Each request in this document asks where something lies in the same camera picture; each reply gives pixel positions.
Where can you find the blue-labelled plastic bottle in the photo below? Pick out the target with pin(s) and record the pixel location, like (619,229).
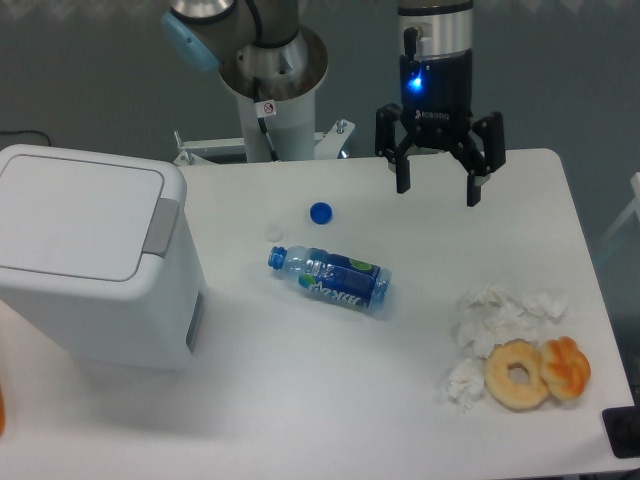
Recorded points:
(331,277)

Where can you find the white frame at right edge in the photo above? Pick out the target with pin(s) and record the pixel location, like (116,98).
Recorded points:
(621,229)

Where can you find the large crumpled white tissue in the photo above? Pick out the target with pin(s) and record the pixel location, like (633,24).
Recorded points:
(494,315)

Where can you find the white bottle cap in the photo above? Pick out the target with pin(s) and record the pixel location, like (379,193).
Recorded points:
(273,233)

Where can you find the blue bottle cap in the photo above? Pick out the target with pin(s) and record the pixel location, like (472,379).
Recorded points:
(321,213)

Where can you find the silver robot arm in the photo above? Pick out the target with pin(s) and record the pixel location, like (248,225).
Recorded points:
(273,65)

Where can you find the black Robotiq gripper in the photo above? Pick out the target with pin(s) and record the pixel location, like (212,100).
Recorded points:
(436,93)

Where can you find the small crumpled white tissue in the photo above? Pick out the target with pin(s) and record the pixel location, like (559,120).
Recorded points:
(465,385)

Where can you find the plain ring donut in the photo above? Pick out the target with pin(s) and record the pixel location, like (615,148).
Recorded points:
(512,376)

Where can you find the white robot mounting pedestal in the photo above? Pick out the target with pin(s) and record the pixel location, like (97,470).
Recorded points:
(271,131)

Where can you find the orange twisted bread roll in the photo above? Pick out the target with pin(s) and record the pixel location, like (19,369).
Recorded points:
(564,368)

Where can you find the black device at table corner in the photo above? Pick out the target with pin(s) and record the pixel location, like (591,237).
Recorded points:
(622,429)

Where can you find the white push-lid trash can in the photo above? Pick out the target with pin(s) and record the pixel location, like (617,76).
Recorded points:
(97,254)

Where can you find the orange object at left edge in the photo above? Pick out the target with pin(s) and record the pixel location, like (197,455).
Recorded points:
(3,412)

